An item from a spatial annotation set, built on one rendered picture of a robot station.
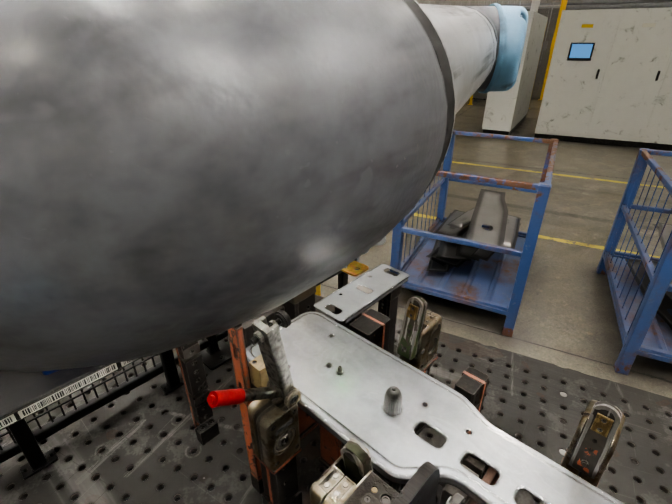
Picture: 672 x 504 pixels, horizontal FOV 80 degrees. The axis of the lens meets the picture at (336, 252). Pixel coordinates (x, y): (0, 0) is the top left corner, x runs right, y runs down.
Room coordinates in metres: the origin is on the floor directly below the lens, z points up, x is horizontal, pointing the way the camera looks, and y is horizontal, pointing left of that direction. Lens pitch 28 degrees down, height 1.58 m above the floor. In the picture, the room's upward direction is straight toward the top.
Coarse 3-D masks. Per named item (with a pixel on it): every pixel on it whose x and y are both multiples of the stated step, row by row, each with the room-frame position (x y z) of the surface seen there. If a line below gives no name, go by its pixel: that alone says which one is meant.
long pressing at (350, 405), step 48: (288, 336) 0.69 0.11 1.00; (336, 336) 0.69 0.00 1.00; (336, 384) 0.55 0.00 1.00; (384, 384) 0.55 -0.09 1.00; (432, 384) 0.55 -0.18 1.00; (336, 432) 0.45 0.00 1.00; (384, 432) 0.45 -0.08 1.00; (480, 432) 0.45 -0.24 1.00; (480, 480) 0.36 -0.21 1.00; (528, 480) 0.36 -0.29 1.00; (576, 480) 0.37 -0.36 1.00
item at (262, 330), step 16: (256, 320) 0.47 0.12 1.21; (272, 320) 0.48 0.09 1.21; (288, 320) 0.48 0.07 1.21; (256, 336) 0.45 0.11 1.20; (272, 336) 0.45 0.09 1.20; (272, 352) 0.45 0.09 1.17; (272, 368) 0.46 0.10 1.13; (288, 368) 0.47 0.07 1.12; (272, 384) 0.48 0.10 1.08; (288, 384) 0.47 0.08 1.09
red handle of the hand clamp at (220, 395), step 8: (216, 392) 0.39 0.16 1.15; (224, 392) 0.40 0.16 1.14; (232, 392) 0.41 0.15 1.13; (240, 392) 0.42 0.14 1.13; (248, 392) 0.43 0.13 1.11; (256, 392) 0.44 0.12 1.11; (264, 392) 0.44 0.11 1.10; (272, 392) 0.45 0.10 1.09; (280, 392) 0.47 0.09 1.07; (208, 400) 0.39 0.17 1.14; (216, 400) 0.39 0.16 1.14; (224, 400) 0.39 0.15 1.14; (232, 400) 0.40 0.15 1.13; (240, 400) 0.41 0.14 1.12; (248, 400) 0.42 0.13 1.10
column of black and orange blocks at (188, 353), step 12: (180, 348) 0.65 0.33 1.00; (192, 348) 0.66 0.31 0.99; (180, 360) 0.66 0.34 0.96; (192, 360) 0.66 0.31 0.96; (192, 372) 0.65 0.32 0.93; (204, 372) 0.67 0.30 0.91; (192, 384) 0.65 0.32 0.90; (204, 384) 0.67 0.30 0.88; (192, 396) 0.66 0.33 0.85; (204, 396) 0.66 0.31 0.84; (192, 408) 0.66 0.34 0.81; (204, 408) 0.66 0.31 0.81; (204, 420) 0.66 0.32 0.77; (204, 432) 0.65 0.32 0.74; (216, 432) 0.67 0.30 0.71; (204, 444) 0.64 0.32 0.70
